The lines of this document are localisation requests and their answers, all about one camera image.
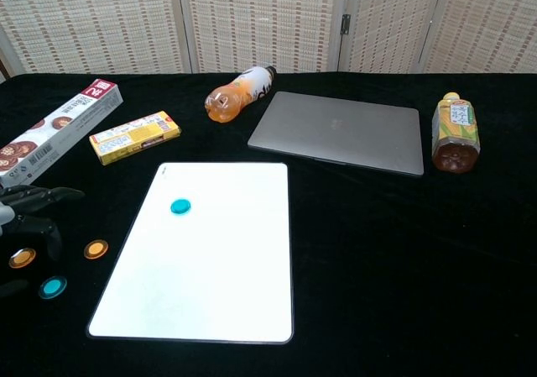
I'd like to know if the black table cloth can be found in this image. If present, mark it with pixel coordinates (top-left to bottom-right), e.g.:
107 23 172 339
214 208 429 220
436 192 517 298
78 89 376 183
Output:
0 71 537 377

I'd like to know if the woven folding screen panel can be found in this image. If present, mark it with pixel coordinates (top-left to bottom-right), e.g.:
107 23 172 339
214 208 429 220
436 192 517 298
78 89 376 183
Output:
338 0 445 75
419 0 537 75
0 0 188 76
178 0 349 75

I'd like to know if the grey closed laptop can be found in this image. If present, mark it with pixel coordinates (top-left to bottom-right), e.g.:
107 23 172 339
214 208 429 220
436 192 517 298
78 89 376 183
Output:
247 91 425 178

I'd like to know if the yellow snack box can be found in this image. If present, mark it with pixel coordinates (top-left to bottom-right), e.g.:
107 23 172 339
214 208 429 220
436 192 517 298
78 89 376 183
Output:
88 110 182 166

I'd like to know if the orange round magnet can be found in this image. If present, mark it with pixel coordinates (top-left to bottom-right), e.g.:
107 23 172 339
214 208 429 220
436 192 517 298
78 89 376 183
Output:
8 247 38 270
82 238 110 261

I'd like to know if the long grey cookie box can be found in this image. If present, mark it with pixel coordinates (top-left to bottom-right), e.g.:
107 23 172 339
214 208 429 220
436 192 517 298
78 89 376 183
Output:
0 78 124 189

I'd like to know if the brown tea bottle yellow label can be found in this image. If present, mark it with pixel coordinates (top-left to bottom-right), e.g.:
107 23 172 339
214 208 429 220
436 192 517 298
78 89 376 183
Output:
431 92 482 174

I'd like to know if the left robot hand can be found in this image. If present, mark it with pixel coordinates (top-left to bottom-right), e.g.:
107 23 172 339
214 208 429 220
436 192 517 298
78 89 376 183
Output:
0 185 86 299

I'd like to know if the white magnetic board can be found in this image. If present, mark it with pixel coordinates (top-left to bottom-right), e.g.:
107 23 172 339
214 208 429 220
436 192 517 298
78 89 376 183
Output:
85 161 295 346

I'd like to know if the blue round magnet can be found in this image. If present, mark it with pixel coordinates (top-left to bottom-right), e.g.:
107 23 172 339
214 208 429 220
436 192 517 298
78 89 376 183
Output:
38 275 68 301
169 198 193 216

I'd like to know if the orange juice bottle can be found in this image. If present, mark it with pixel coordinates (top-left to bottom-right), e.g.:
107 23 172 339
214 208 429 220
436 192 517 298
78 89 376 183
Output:
204 65 278 124

